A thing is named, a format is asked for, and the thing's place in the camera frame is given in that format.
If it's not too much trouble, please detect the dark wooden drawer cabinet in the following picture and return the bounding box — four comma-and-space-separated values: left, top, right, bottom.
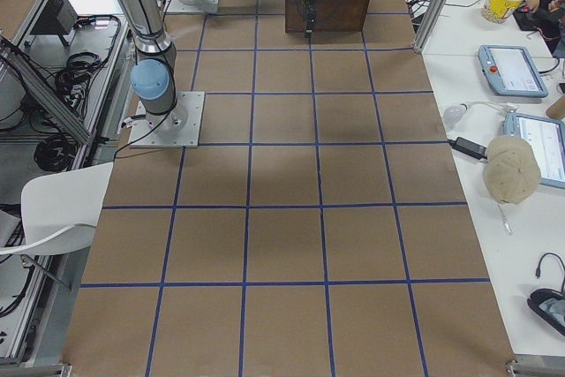
285, 0, 370, 34

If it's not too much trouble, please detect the white light bulb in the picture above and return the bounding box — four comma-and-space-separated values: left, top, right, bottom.
442, 103, 468, 128

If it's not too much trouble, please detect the black power adapter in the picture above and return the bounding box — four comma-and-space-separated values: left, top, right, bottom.
448, 137, 487, 160

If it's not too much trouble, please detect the far blue teach pendant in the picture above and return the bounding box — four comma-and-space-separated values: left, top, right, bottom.
478, 45, 549, 98

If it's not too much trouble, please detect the blue teach pendant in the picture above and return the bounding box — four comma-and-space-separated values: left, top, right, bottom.
502, 112, 564, 189
478, 45, 549, 98

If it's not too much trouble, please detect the black electronics box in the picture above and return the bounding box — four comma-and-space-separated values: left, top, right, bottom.
31, 0, 78, 47

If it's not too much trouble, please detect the beige baseball cap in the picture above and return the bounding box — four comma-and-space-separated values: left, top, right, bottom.
483, 135, 541, 204

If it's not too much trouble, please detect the near blue teach pendant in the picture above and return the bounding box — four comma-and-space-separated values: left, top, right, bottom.
502, 112, 564, 189

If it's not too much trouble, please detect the cardboard tube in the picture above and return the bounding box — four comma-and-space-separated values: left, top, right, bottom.
546, 97, 565, 120

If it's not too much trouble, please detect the white plastic chair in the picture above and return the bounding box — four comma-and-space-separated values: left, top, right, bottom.
1, 162, 113, 256

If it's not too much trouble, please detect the black cable coil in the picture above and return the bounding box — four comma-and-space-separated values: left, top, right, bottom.
34, 134, 77, 172

